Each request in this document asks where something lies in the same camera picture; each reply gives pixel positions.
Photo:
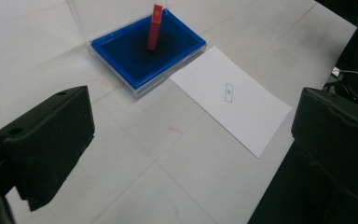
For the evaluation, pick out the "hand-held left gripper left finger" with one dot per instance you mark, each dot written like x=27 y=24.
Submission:
x=46 y=140

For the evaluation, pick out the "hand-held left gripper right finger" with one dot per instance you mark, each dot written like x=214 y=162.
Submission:
x=332 y=155

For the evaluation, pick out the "blue ink pad box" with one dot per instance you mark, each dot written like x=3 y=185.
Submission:
x=143 y=56

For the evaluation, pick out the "red stamp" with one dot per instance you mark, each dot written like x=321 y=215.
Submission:
x=154 y=29

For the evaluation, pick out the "white paper sheet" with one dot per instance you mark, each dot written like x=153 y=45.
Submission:
x=230 y=99

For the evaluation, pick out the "white table cover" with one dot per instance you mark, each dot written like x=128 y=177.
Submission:
x=174 y=174

